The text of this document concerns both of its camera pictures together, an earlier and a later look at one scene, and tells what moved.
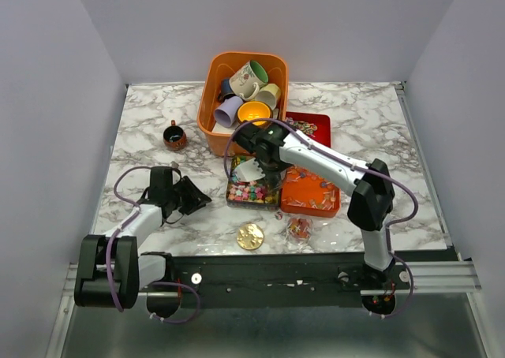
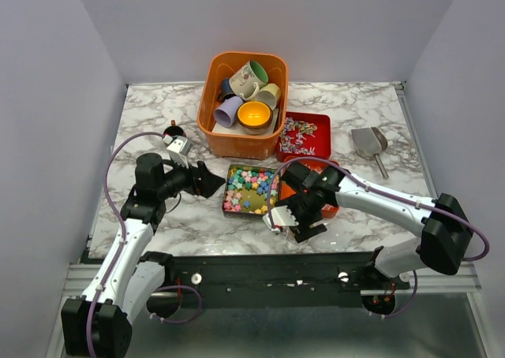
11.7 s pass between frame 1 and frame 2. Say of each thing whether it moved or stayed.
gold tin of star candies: moved
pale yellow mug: stayed
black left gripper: moved
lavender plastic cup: stayed
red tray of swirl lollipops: stayed
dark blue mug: stayed
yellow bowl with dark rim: stayed
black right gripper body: moved
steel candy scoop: moved
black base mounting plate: stayed
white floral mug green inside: stayed
